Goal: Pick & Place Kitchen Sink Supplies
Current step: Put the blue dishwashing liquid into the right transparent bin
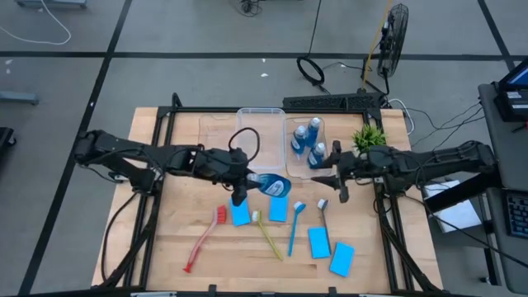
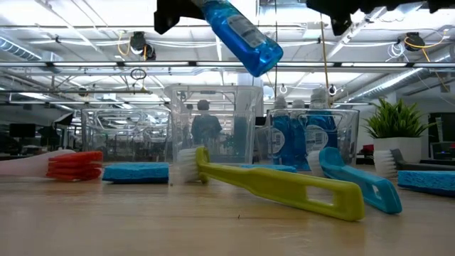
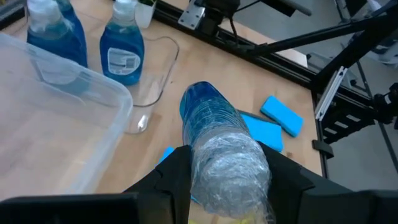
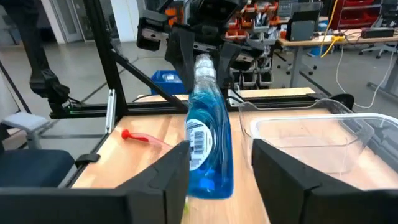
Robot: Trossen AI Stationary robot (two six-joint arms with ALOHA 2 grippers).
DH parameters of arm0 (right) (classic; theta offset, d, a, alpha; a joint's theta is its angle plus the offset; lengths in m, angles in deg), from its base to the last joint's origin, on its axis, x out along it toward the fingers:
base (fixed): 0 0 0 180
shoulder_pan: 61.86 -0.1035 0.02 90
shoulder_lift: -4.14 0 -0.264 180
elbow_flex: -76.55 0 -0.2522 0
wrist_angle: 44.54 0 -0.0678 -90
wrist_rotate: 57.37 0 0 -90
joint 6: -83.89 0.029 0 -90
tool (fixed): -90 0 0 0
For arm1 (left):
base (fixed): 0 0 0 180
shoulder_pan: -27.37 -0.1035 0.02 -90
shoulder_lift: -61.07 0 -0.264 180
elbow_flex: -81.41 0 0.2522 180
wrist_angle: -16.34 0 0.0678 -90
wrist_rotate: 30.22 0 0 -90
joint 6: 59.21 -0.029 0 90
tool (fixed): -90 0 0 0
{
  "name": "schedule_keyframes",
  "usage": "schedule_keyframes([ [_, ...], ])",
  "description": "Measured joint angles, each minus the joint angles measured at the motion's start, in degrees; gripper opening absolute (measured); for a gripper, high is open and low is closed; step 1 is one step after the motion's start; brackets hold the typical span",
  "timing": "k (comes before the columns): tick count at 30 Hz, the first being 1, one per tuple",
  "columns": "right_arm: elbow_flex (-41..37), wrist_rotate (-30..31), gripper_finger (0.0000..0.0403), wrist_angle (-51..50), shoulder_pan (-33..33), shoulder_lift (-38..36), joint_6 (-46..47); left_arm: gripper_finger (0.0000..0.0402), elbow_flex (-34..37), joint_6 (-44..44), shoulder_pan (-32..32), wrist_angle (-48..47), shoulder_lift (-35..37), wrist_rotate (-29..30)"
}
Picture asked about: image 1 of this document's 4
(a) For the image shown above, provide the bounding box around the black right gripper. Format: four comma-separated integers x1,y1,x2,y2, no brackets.
309,139,372,190

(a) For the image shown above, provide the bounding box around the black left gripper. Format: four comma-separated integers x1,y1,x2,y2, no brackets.
192,146,262,195

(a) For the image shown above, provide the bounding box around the blue dish soap bottle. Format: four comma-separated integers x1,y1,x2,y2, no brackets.
307,141,328,171
305,116,323,146
246,172,293,200
290,125,309,160

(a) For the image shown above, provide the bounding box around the grey dish brush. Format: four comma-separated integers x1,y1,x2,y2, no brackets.
316,198,332,244

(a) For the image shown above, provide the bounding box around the blue sponge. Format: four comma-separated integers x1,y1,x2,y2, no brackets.
269,196,290,224
229,198,252,228
308,226,332,260
328,242,356,278

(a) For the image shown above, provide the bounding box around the red dish brush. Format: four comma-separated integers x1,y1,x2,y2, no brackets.
183,205,229,275

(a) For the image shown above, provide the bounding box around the yellow-green dish brush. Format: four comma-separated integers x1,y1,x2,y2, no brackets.
252,210,285,262

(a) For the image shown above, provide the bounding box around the blue dish brush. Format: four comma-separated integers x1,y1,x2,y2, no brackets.
287,200,308,258

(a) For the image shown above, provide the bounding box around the shallow clear plastic tray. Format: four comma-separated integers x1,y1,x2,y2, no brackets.
196,114,242,152
283,115,330,182

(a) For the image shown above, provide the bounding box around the small potted green plant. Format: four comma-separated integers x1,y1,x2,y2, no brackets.
352,123,388,154

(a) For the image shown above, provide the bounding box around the deep clear plastic bin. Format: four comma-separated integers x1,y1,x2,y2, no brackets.
235,106,288,174

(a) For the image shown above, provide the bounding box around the black perforated metal box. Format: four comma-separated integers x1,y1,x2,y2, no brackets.
282,92,388,111

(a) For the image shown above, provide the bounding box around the black desk support bar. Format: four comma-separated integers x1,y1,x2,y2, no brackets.
423,170,502,215

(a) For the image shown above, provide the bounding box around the black floor fan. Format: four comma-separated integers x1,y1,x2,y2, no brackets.
376,2,410,80

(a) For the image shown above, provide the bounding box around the grey desk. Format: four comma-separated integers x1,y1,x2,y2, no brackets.
477,81,528,295

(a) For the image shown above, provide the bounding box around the black keyboard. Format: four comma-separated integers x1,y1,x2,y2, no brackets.
503,192,528,241

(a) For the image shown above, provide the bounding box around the black laptop computer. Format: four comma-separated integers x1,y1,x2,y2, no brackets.
493,57,528,124

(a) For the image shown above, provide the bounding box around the grey metal bar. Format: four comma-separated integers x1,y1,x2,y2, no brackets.
0,90,41,107

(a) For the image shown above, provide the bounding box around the black chair base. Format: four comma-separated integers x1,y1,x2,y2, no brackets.
0,126,18,161

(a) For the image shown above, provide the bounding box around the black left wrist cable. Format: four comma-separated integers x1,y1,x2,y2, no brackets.
228,126,262,165

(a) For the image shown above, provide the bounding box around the black aluminium rig frame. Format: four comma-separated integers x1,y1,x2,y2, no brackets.
97,92,446,297

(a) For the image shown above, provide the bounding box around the short white cable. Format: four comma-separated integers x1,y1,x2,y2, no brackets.
387,97,415,136

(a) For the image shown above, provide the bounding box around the coiled black cable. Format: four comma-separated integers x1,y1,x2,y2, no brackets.
295,55,332,95

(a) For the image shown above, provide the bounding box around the yellow hanging cable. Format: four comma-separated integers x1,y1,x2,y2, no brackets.
361,0,394,91

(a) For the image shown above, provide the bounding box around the black hanging cable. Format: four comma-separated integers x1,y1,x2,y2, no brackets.
307,0,324,57

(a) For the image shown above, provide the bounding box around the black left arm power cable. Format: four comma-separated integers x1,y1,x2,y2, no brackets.
100,191,139,284

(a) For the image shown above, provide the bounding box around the black cable bundle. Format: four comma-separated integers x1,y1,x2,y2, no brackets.
235,0,262,17

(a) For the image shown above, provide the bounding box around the white floor cable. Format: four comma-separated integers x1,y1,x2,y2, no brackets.
0,0,73,46

